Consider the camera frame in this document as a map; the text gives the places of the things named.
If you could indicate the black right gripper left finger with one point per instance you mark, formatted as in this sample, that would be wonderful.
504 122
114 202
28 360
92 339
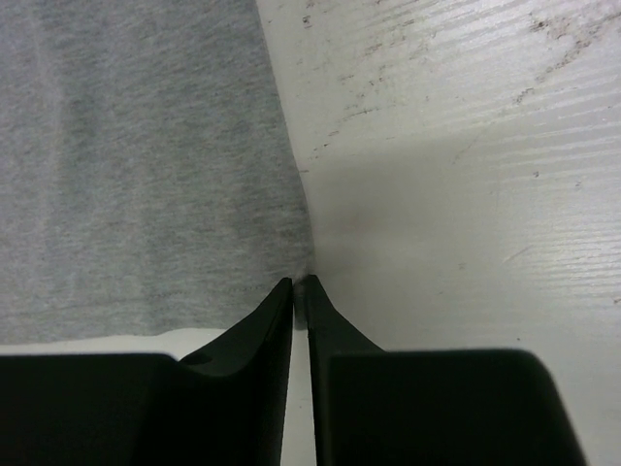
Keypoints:
222 404

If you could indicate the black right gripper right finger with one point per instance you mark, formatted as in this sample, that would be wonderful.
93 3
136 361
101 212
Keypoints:
433 407

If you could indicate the grey tank top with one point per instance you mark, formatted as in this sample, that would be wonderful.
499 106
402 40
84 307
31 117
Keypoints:
147 179

